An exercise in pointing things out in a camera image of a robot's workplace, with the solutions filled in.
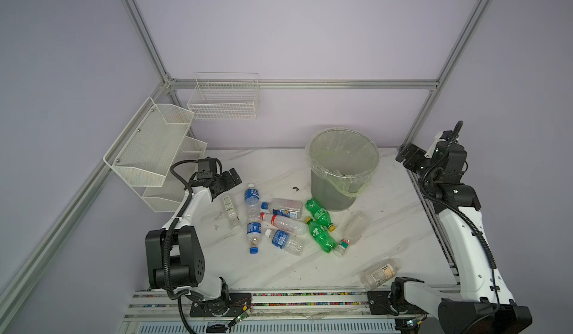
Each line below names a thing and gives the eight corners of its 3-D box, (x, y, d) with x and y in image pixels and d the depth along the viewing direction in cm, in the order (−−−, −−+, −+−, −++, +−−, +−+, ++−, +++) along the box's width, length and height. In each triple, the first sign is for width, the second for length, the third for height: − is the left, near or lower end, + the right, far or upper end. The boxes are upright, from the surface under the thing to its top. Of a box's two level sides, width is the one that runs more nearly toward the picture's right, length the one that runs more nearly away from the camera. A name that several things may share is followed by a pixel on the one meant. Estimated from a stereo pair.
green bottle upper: (327, 235, 90) (328, 231, 87) (305, 205, 99) (305, 200, 95) (337, 228, 92) (339, 224, 88) (314, 200, 100) (315, 195, 97)
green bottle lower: (328, 256, 85) (330, 251, 81) (301, 227, 93) (301, 221, 89) (338, 246, 88) (341, 241, 84) (311, 219, 96) (312, 213, 91)
